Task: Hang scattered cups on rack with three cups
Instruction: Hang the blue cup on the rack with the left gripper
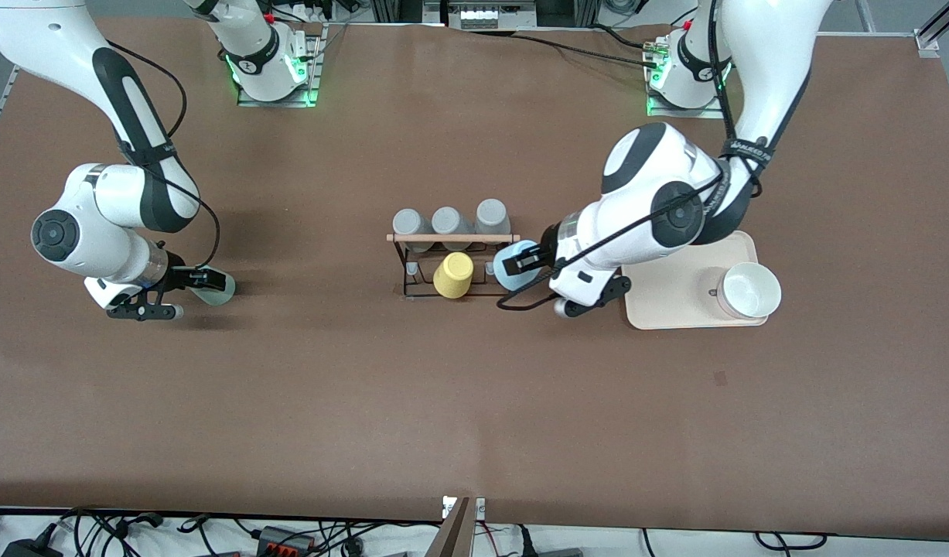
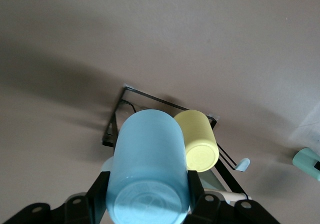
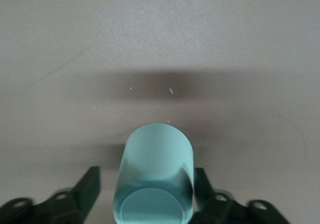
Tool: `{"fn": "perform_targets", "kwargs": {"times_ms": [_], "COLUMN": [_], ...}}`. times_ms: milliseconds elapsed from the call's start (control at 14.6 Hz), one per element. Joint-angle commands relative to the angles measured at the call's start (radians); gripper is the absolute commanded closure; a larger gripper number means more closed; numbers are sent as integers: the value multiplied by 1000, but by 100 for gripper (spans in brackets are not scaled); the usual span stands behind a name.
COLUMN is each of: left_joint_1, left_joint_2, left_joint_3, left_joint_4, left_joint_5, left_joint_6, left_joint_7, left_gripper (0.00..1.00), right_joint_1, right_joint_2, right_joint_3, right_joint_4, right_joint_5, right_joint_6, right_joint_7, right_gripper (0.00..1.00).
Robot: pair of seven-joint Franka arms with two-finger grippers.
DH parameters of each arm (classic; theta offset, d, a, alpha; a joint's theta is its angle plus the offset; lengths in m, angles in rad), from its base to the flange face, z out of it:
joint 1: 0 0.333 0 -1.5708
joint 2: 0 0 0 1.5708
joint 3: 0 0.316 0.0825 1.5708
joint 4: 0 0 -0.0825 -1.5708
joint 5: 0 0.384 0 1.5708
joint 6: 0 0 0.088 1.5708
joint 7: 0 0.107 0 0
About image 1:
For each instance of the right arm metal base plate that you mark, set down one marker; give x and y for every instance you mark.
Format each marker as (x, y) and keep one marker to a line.
(313, 66)

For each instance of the black box with red buttons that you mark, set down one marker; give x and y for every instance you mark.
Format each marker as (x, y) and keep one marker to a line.
(287, 540)

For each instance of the black power adapter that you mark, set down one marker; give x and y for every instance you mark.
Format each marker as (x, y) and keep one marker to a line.
(29, 548)

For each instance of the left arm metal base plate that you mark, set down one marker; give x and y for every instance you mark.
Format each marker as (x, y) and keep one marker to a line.
(687, 112)

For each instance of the light blue cup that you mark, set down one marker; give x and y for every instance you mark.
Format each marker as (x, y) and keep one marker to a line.
(513, 282)

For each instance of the white bowl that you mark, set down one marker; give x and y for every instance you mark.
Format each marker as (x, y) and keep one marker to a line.
(749, 290)

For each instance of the wooden camera post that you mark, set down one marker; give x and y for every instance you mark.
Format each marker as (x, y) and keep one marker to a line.
(452, 535)

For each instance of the yellow cup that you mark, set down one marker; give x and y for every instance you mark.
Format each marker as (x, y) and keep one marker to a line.
(453, 275)

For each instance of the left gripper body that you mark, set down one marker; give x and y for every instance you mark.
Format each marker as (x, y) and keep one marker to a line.
(547, 240)

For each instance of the grey cup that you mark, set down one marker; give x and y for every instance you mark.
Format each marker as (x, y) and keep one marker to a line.
(411, 229)
(449, 226)
(491, 220)

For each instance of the white power strip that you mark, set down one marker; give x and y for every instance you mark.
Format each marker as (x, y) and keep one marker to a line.
(486, 17)

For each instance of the mint green cup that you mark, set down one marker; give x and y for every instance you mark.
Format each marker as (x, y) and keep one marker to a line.
(220, 292)

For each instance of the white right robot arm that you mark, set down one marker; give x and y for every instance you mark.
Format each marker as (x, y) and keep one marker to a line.
(126, 193)

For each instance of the cream plastic tray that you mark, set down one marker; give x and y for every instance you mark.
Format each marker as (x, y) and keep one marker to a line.
(675, 302)

